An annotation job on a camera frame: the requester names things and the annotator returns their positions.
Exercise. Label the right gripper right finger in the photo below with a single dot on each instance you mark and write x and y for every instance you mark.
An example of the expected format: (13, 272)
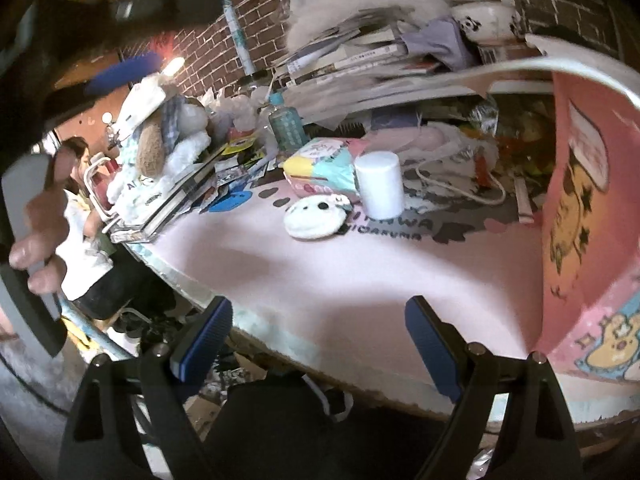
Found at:
(537, 439)

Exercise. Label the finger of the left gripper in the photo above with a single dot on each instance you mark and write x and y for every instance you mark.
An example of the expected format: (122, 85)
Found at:
(130, 71)

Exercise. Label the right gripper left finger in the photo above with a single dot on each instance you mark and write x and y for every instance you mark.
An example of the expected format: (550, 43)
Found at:
(101, 440)

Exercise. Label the colourful tissue pack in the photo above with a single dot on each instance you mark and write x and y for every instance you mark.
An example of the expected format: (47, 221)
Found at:
(325, 166)

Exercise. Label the white panda plush pouch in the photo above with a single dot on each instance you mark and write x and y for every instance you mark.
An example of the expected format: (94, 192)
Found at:
(317, 216)

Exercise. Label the white cylinder container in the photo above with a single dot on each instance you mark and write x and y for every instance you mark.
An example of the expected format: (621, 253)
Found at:
(379, 183)

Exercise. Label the operator hand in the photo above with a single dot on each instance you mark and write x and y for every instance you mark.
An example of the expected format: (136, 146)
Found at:
(48, 229)

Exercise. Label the binder under plush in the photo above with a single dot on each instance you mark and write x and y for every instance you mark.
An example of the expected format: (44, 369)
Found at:
(165, 204)

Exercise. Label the pile of sticker packets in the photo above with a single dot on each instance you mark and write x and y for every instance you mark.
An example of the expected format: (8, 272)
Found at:
(242, 162)

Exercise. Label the pink cartoon paper bag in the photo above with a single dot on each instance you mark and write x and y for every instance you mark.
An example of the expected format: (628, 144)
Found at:
(587, 311)

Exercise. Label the teal water bottle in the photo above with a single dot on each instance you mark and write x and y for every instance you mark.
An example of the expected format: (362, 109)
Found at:
(286, 125)

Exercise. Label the blue flat tag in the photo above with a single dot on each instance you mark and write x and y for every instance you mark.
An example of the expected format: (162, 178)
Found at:
(230, 202)

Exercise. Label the person in white top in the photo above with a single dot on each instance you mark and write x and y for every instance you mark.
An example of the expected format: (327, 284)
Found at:
(98, 280)

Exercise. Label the white fluffy fur item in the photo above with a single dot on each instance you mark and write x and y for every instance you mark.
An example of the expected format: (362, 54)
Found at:
(309, 19)

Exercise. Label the stack of books and papers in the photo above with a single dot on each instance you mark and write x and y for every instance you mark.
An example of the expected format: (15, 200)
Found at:
(353, 61)

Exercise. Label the pink desk mat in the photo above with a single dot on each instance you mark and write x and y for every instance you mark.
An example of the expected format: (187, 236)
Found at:
(336, 306)

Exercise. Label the purple cloth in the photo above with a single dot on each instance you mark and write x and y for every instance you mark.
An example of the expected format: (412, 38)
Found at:
(442, 39)

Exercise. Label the panda ceramic bowl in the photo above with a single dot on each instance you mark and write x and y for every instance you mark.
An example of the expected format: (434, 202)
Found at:
(489, 22)

